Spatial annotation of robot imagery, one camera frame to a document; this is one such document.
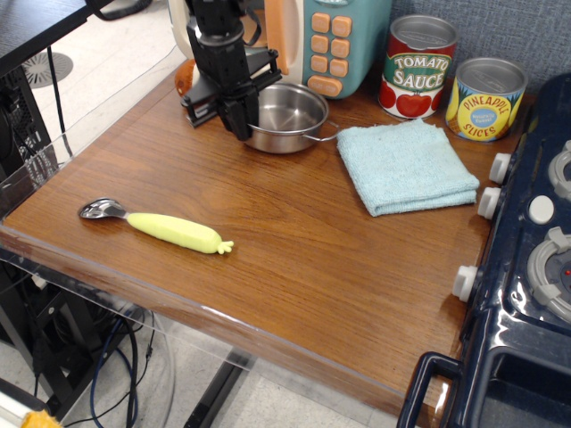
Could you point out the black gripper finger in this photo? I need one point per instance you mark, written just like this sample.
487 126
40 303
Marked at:
240 113

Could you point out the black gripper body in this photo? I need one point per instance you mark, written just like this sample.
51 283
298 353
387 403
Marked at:
225 69

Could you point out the small stainless steel pan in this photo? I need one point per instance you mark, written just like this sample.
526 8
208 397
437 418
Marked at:
292 118

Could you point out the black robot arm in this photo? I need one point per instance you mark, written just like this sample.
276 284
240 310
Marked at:
218 17

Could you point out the toy mushroom shaker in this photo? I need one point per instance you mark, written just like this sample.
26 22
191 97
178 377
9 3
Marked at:
184 77

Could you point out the teal toy microwave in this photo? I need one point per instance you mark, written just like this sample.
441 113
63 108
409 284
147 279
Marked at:
327 46

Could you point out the light blue folded cloth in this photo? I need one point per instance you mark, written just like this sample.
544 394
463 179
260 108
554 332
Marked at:
406 167

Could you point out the tomato sauce can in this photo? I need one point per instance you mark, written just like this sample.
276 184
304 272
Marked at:
418 59

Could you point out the black desk at left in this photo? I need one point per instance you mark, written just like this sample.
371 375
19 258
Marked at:
29 27

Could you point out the pineapple slices can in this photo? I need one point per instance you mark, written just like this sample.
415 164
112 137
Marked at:
485 98

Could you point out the white stove knob middle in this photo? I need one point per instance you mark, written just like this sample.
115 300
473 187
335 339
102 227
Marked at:
489 202

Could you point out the white stove knob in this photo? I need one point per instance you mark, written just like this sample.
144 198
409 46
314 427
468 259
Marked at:
464 282
489 202
499 168

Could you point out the white stove knob upper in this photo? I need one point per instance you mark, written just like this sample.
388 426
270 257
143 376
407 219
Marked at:
499 168

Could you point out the white stove knob lower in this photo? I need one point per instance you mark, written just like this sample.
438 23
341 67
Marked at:
464 282

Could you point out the dark blue toy stove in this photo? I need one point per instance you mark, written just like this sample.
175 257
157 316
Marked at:
514 367

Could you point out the spoon with yellow-green handle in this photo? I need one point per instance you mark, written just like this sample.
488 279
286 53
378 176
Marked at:
179 231

